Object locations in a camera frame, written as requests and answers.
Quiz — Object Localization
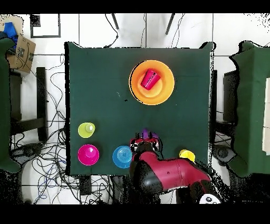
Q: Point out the purple cup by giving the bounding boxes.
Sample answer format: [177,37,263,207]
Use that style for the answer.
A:
[139,128,159,141]

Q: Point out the large orange bowl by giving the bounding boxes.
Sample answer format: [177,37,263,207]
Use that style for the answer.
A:
[128,59,176,106]

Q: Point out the red cup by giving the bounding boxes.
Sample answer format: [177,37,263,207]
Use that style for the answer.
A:
[140,68,161,91]

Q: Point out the small blue bowl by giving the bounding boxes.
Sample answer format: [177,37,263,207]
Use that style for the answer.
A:
[112,145,133,169]

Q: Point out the orange yellow cup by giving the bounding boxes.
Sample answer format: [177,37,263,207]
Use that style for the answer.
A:
[179,149,196,163]

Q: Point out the small red bowl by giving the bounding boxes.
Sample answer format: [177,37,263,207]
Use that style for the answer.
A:
[77,144,100,166]

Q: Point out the pale yellow translucent cup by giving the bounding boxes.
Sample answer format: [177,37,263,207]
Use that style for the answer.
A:
[78,122,96,139]

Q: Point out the black power strip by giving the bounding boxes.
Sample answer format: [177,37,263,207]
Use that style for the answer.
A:
[79,175,92,196]

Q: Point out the dark green tablecloth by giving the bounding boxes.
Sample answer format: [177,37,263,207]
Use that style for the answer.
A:
[64,41,216,176]

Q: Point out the dark grey floor device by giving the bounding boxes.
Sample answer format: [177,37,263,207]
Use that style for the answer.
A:
[213,144,237,163]

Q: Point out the black metal stand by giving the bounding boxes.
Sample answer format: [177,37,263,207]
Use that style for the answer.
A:
[9,67,48,143]

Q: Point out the green covered side table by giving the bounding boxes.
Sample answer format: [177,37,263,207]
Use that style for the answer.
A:
[228,41,270,178]
[0,37,22,174]

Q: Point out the black tripod leg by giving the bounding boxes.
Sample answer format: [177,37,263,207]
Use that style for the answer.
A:
[111,13,120,30]
[165,13,176,35]

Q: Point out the black floor device with knob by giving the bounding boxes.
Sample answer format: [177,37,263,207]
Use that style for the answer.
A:
[11,143,44,161]

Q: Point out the white boxes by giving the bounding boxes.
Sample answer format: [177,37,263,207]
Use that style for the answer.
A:
[262,77,270,156]

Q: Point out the cardboard box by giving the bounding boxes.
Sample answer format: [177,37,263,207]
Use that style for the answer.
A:
[5,34,37,74]

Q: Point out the flat cardboard sheet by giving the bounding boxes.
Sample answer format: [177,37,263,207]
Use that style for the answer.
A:
[0,14,24,35]

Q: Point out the blue bag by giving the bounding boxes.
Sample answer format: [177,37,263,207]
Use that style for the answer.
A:
[3,22,19,50]

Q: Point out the tangle of floor cables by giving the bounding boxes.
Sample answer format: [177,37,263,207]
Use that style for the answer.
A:
[9,53,114,205]

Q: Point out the black cable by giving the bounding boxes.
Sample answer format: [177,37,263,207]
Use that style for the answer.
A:
[104,13,119,49]

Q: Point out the black square floor frame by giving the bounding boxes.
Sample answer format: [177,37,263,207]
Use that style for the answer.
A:
[29,13,62,39]

